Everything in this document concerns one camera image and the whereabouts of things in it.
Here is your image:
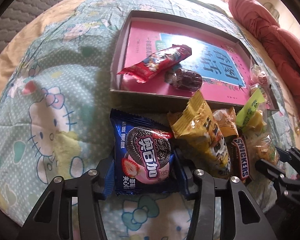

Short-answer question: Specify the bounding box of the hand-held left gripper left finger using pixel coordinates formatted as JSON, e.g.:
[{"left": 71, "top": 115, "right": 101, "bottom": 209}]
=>
[{"left": 22, "top": 154, "right": 116, "bottom": 240}]

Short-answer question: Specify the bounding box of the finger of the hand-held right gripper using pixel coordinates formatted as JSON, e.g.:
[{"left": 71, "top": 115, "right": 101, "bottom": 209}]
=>
[
  {"left": 275, "top": 146, "right": 300, "bottom": 173},
  {"left": 255, "top": 158, "right": 298, "bottom": 191}
]

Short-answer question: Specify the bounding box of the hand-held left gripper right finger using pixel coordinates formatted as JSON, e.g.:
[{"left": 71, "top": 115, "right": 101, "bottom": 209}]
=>
[{"left": 174, "top": 149, "right": 274, "bottom": 240}]

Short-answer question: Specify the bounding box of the brown wrapper chocolate bar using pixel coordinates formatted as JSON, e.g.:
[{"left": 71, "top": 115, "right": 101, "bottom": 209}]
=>
[{"left": 226, "top": 134, "right": 253, "bottom": 186}]

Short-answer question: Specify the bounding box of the blue sandwich cookie packet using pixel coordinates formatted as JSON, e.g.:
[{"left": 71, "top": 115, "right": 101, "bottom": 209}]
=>
[{"left": 109, "top": 109, "right": 179, "bottom": 197}]

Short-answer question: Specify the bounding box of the yellow cartoon snack packet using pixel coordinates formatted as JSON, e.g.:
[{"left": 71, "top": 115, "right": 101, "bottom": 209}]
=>
[{"left": 167, "top": 90, "right": 232, "bottom": 179}]

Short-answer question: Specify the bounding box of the light green clear snack packet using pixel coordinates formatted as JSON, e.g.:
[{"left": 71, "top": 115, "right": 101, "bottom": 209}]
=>
[{"left": 236, "top": 87, "right": 268, "bottom": 133}]

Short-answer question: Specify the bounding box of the small orange snack packet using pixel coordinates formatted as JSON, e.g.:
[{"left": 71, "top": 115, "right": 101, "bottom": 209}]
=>
[{"left": 212, "top": 107, "right": 239, "bottom": 140}]

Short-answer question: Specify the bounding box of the round brown pastry clear wrapper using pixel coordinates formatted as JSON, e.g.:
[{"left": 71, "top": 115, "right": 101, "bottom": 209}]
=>
[{"left": 248, "top": 56, "right": 274, "bottom": 93}]

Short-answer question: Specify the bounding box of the dark brown cake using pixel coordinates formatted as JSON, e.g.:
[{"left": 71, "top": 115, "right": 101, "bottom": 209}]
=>
[{"left": 164, "top": 67, "right": 203, "bottom": 92}]

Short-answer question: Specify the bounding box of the long red snack packet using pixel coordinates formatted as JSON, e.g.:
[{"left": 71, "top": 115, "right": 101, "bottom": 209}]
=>
[{"left": 117, "top": 43, "right": 192, "bottom": 83}]

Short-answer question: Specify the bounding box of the shallow box with pink print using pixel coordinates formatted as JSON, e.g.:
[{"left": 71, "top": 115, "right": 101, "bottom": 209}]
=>
[{"left": 109, "top": 10, "right": 279, "bottom": 112}]

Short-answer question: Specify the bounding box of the pink quilted comforter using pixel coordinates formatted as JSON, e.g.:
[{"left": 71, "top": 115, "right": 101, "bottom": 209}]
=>
[{"left": 228, "top": 0, "right": 300, "bottom": 154}]

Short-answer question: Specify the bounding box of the cartoon cat printed blanket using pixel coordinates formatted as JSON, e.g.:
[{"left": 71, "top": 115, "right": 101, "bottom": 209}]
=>
[{"left": 0, "top": 0, "right": 300, "bottom": 240}]

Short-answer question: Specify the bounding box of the grey quilted headboard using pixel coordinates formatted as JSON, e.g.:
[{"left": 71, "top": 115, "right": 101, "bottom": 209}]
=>
[{"left": 0, "top": 0, "right": 100, "bottom": 63}]

